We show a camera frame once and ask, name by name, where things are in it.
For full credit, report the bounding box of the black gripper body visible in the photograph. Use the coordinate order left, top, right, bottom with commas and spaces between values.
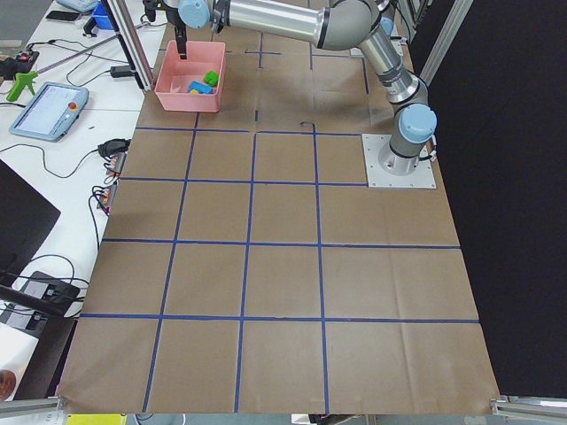
161, 0, 183, 27

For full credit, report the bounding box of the green toy block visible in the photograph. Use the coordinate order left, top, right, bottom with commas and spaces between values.
203, 71, 220, 88

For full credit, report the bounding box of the blue toy block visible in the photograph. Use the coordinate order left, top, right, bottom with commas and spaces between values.
187, 81, 214, 95

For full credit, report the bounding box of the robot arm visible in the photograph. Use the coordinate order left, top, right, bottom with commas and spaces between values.
144, 1, 438, 160

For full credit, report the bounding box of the pink plastic box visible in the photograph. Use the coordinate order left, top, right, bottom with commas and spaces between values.
154, 41, 226, 112

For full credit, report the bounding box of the black power adapter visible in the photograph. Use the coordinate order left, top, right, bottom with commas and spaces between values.
109, 66, 134, 79

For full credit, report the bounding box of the blue plastic bin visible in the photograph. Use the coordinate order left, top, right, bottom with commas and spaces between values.
91, 1, 113, 30

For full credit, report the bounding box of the teach pendant tablet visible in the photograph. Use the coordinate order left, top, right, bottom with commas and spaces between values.
9, 82, 89, 142

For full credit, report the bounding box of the aluminium frame post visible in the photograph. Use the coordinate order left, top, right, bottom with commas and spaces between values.
101, 0, 154, 92

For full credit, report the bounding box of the green handled grabber tool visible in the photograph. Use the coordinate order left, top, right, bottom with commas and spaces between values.
6, 71, 38, 102

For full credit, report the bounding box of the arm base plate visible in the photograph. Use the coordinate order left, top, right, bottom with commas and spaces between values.
361, 134, 437, 189

